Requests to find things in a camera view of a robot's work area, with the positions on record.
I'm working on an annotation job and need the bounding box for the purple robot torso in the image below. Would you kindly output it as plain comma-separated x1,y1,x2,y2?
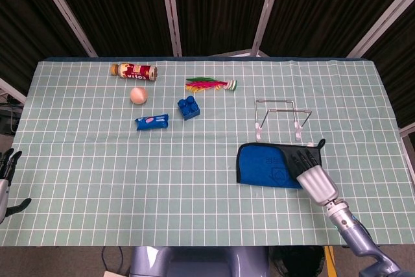
129,246,270,277

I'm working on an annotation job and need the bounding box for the yellow strip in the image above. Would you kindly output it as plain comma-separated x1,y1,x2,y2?
325,246,337,277

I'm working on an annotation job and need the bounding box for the white partition frame post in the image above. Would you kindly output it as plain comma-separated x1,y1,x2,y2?
0,77,27,104
251,0,286,57
158,0,183,57
346,0,415,59
398,124,415,138
30,0,98,58

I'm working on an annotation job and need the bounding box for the pink ball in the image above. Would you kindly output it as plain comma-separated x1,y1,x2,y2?
130,86,149,105

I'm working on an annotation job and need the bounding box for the black and blue towel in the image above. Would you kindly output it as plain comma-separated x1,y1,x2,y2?
235,138,326,190

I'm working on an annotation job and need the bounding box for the colourful feather shuttlecock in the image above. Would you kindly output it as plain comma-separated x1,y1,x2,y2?
185,76,238,93

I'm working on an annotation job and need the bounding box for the metal wire rack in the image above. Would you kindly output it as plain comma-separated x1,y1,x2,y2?
254,98,313,143

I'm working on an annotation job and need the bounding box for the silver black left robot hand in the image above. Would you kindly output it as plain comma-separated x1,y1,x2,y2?
0,148,32,226

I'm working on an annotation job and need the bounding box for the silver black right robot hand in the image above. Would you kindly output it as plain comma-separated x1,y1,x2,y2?
289,149,338,206

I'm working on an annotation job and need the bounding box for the red coffee bottle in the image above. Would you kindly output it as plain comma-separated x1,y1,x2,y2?
110,62,159,82

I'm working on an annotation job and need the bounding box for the blue snack packet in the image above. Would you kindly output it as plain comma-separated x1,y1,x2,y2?
134,114,170,132

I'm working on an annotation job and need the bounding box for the green checked tablecloth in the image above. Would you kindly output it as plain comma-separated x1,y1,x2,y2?
0,57,415,247

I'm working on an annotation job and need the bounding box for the blue floor cable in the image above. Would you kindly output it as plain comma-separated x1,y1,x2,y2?
101,246,124,273

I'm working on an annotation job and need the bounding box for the black bag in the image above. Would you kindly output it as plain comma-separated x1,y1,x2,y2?
268,246,325,277

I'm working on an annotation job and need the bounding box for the blue toy brick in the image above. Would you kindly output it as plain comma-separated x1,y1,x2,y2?
176,95,201,121

